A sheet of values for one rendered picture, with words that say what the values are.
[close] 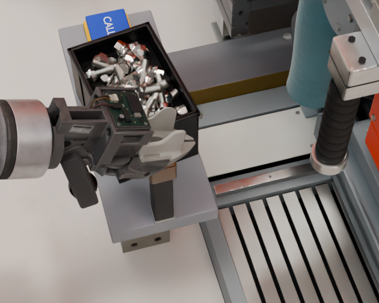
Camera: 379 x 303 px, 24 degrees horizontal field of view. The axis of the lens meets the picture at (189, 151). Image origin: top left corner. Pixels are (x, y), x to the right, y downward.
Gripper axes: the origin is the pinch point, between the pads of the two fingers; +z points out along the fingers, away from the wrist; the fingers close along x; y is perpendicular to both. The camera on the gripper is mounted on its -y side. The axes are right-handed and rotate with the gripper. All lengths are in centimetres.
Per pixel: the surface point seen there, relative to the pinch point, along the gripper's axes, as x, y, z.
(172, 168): 2.5, -8.2, 3.2
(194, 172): 9.7, -19.6, 15.3
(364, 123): 22, -23, 61
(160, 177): 2.7, -10.4, 2.4
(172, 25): 78, -52, 53
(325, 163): -12.7, 12.3, 8.7
